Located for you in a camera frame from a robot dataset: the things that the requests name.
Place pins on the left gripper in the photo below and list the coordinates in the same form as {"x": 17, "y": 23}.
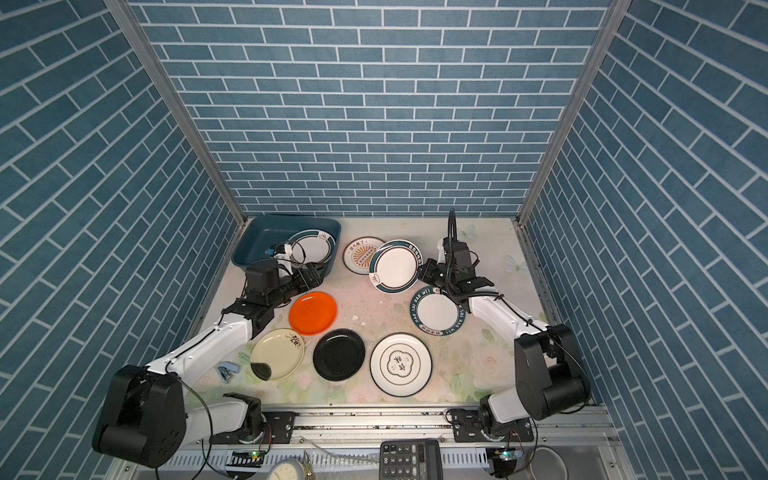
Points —
{"x": 314, "y": 280}

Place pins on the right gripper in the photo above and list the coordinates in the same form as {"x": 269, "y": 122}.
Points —
{"x": 426, "y": 276}

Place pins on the white plate green red rim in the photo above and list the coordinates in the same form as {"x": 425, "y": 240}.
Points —
{"x": 311, "y": 246}

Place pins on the white plate teal lettered rim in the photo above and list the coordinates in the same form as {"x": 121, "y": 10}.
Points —
{"x": 434, "y": 313}

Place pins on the large white plate teal rim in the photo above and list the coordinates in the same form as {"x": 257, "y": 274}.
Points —
{"x": 394, "y": 266}

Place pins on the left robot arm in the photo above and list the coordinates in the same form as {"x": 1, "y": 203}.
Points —
{"x": 144, "y": 418}

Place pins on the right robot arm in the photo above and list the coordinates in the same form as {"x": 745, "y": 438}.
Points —
{"x": 548, "y": 377}

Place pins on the teal plastic bin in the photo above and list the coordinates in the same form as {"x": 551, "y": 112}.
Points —
{"x": 268, "y": 230}

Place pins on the orange plastic plate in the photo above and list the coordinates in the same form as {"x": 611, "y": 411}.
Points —
{"x": 313, "y": 313}

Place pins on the white plate orange sunburst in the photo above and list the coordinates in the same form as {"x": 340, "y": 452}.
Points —
{"x": 358, "y": 254}

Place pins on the cream plate with dark spot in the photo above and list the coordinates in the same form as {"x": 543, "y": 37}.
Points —
{"x": 277, "y": 355}

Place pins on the black round plate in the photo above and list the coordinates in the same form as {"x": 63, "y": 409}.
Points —
{"x": 339, "y": 355}

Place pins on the white plate cloud outline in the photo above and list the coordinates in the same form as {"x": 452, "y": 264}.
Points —
{"x": 401, "y": 365}

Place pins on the small blue clip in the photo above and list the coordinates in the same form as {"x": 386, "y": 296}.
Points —
{"x": 227, "y": 371}

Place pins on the right green circuit board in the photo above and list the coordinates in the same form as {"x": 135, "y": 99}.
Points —
{"x": 504, "y": 457}

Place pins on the green circuit board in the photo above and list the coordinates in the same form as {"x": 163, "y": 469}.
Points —
{"x": 504, "y": 457}
{"x": 245, "y": 459}

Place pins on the left green circuit board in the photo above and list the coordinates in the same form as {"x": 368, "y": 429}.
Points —
{"x": 245, "y": 459}

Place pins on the black calculator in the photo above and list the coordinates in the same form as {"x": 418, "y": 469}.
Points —
{"x": 418, "y": 459}

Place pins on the round white clock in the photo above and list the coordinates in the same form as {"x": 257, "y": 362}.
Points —
{"x": 289, "y": 469}

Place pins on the round grey bowl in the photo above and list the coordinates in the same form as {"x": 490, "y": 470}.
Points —
{"x": 547, "y": 464}

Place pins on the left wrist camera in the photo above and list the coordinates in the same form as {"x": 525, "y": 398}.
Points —
{"x": 283, "y": 254}

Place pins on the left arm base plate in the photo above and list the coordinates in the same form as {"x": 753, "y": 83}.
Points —
{"x": 274, "y": 427}

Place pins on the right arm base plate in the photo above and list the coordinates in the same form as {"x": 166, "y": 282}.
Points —
{"x": 473, "y": 426}

